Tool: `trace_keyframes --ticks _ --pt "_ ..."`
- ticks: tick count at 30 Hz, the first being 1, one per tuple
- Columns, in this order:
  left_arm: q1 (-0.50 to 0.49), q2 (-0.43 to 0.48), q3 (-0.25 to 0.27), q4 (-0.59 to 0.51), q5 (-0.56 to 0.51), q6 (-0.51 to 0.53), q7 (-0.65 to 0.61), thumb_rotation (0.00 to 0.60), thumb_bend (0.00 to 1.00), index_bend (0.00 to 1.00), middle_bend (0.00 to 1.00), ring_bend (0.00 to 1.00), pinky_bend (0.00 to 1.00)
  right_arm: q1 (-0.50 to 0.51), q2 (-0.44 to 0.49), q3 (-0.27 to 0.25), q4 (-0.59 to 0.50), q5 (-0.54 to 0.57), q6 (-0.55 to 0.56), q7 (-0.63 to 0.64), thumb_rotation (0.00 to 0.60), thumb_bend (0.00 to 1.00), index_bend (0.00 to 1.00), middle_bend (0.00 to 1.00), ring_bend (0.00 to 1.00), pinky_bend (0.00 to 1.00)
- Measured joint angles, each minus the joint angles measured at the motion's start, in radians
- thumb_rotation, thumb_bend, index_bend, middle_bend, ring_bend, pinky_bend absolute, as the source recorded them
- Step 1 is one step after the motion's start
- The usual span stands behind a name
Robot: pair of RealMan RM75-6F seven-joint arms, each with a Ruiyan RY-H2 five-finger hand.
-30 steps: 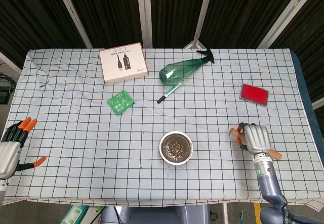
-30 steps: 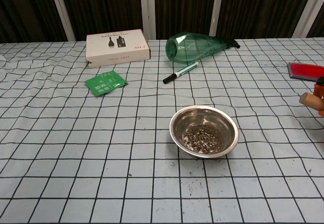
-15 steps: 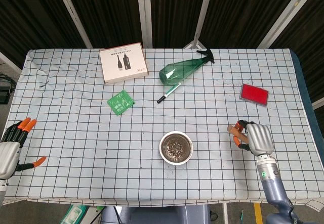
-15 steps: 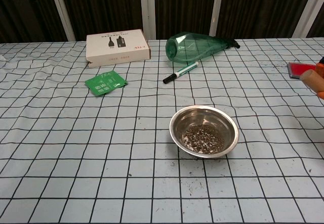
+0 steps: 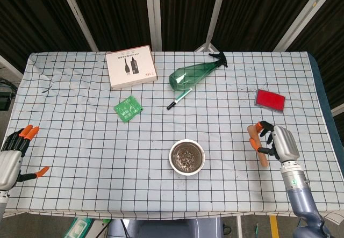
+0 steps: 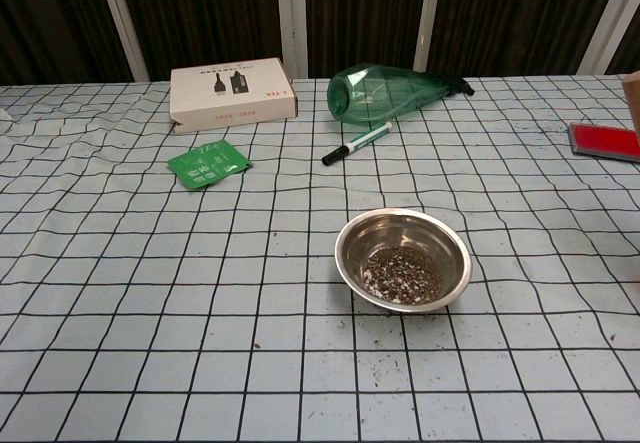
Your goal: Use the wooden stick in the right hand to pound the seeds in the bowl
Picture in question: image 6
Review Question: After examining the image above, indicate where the wooden brush handle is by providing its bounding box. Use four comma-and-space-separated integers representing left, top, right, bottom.
621, 69, 640, 139

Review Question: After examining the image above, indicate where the red ink pad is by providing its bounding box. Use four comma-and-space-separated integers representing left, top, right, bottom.
568, 121, 640, 165

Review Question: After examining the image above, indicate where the crushed seed grain mixture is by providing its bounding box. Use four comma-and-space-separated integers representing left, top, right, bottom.
360, 246, 444, 306

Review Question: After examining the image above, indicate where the white upright frame post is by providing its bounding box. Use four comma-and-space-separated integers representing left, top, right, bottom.
275, 0, 309, 80

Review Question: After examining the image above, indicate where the white cardboard product box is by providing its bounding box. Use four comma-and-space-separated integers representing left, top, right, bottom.
168, 57, 298, 136

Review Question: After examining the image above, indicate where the green foil sachet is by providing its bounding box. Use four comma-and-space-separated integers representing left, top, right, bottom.
166, 138, 255, 191

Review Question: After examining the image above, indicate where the white black checkered tablecloth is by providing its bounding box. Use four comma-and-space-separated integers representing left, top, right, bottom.
0, 73, 640, 443

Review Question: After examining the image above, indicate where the white slanted frame post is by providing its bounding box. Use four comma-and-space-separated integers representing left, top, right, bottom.
413, 0, 447, 73
93, 0, 152, 83
577, 0, 640, 76

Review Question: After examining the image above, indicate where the white green marker pen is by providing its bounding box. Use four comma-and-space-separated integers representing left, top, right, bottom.
321, 121, 394, 167

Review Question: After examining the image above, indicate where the stainless steel bowl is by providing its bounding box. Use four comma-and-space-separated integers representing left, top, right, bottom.
333, 207, 473, 311

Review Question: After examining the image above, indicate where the transparent green spray bottle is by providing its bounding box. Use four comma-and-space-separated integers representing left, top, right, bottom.
326, 62, 475, 126

